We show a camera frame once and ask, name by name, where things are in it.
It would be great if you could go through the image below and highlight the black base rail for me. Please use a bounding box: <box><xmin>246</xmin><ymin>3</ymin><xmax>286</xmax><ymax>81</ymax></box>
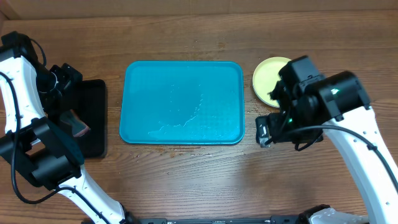
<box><xmin>109</xmin><ymin>215</ymin><xmax>310</xmax><ymax>224</ymax></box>

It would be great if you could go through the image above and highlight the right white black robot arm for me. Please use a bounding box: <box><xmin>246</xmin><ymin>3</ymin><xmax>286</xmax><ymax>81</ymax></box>
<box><xmin>252</xmin><ymin>56</ymin><xmax>397</xmax><ymax>223</ymax></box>

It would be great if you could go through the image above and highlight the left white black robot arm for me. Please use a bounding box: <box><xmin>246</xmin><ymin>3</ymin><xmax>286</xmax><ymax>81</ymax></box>
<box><xmin>1</xmin><ymin>31</ymin><xmax>136</xmax><ymax>223</ymax></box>

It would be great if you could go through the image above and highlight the yellow-green plate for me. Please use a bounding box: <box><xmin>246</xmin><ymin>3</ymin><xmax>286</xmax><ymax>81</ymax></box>
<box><xmin>252</xmin><ymin>57</ymin><xmax>290</xmax><ymax>108</ymax></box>

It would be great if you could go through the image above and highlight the black tray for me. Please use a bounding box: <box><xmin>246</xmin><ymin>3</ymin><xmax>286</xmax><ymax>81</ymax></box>
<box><xmin>67</xmin><ymin>80</ymin><xmax>108</xmax><ymax>159</ymax></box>

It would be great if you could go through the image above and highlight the teal plastic tray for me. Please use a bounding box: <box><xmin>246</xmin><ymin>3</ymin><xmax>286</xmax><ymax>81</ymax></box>
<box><xmin>119</xmin><ymin>60</ymin><xmax>245</xmax><ymax>145</ymax></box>

